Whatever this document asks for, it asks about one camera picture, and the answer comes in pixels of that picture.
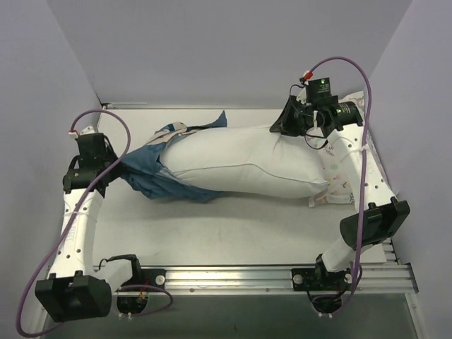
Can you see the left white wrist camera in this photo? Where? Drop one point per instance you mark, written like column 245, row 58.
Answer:
column 74, row 134

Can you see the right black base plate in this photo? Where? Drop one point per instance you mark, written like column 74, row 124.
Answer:
column 310, row 279

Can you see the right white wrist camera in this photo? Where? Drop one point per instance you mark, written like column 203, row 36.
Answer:
column 301, row 98

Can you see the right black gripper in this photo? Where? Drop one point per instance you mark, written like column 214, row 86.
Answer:
column 287, row 115

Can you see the aluminium mounting rail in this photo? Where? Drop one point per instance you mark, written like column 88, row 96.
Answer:
column 389, row 278

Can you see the floral deer print pillow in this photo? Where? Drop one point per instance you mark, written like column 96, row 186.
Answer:
column 339, row 190

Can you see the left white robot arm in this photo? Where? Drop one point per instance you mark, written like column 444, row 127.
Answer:
column 73, row 289

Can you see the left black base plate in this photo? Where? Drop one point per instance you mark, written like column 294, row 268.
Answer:
column 155, row 277

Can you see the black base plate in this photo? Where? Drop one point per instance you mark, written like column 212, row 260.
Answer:
column 310, row 279
column 155, row 277

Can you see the blue cartoon print pillowcase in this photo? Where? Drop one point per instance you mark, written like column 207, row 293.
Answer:
column 145, row 173

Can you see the white pillow insert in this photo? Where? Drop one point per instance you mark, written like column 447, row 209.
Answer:
column 246, row 160

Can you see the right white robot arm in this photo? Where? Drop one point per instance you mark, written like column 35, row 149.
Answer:
column 379, row 213

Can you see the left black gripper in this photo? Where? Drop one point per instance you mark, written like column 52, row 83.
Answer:
column 108, row 159

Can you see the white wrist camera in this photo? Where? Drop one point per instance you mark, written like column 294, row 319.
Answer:
column 74, row 134
column 301, row 98

